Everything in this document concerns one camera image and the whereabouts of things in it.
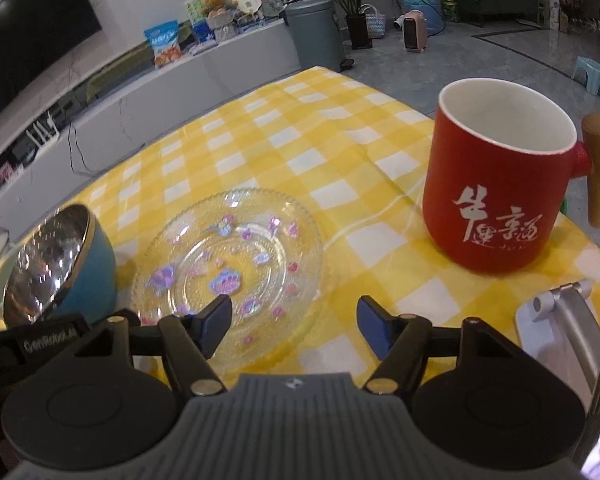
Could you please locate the clear glass plate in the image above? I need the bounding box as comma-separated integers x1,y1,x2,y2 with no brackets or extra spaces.
129,188,324,377

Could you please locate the blue steel bowl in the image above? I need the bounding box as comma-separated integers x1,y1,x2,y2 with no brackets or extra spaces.
3,203,117,328

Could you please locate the yellow checkered tablecloth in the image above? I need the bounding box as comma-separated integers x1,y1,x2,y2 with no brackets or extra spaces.
0,65,600,396

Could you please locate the white tv cabinet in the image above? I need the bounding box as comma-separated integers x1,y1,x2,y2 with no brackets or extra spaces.
0,21,300,240

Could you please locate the white wifi router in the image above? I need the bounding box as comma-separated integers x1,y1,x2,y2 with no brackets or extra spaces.
26,112,60,154

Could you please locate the blue snack bag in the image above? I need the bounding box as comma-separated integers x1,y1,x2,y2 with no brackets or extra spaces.
144,21,182,68

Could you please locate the pink space heater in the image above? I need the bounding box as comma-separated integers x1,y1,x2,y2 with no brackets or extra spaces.
402,10,428,53

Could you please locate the light blue step stool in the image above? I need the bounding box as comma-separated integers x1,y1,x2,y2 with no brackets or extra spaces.
571,55,600,96

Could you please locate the grey trash bin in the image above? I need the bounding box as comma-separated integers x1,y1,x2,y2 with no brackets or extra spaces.
285,0,346,73

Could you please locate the teddy bear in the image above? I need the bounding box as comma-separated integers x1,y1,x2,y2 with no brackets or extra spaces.
202,0,236,16

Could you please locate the round paper fan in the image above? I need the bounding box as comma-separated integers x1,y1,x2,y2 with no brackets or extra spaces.
232,0,262,15

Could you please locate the black television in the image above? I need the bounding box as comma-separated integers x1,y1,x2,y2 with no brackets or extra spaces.
0,0,100,114

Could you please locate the black power cable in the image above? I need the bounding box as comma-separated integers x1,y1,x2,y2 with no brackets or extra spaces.
66,121,146,179

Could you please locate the red mug wooden handle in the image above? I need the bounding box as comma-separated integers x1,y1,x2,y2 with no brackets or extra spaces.
422,78,600,274

